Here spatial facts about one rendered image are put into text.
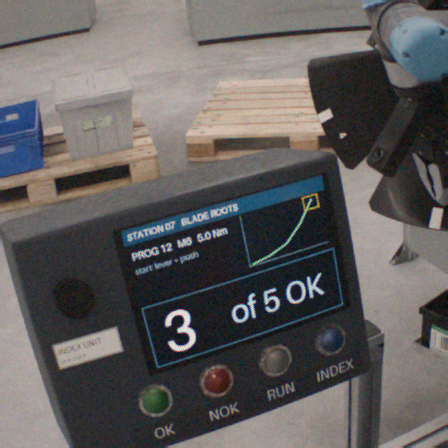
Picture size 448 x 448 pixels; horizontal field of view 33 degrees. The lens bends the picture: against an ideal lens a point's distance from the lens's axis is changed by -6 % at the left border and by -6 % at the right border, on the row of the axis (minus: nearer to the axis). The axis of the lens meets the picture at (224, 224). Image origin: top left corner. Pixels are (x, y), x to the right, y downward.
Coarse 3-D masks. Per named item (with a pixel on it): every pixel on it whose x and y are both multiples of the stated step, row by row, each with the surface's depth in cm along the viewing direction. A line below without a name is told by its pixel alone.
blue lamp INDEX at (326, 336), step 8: (328, 328) 62; (336, 328) 62; (320, 336) 62; (328, 336) 62; (336, 336) 62; (344, 336) 63; (320, 344) 62; (328, 344) 62; (336, 344) 62; (344, 344) 63; (320, 352) 62; (328, 352) 62; (336, 352) 63
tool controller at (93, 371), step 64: (128, 192) 62; (192, 192) 57; (256, 192) 59; (320, 192) 60; (64, 256) 54; (128, 256) 56; (192, 256) 57; (256, 256) 59; (320, 256) 61; (64, 320) 54; (128, 320) 56; (256, 320) 60; (320, 320) 62; (64, 384) 55; (128, 384) 57; (192, 384) 59; (256, 384) 61; (320, 384) 63
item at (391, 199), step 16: (400, 176) 118; (416, 176) 117; (384, 192) 118; (400, 192) 117; (416, 192) 116; (384, 208) 118; (400, 208) 116; (416, 208) 115; (432, 208) 114; (416, 224) 115
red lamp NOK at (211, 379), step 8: (208, 368) 59; (216, 368) 59; (224, 368) 59; (200, 376) 59; (208, 376) 58; (216, 376) 58; (224, 376) 59; (232, 376) 59; (200, 384) 59; (208, 384) 58; (216, 384) 58; (224, 384) 59; (208, 392) 59; (216, 392) 59; (224, 392) 59
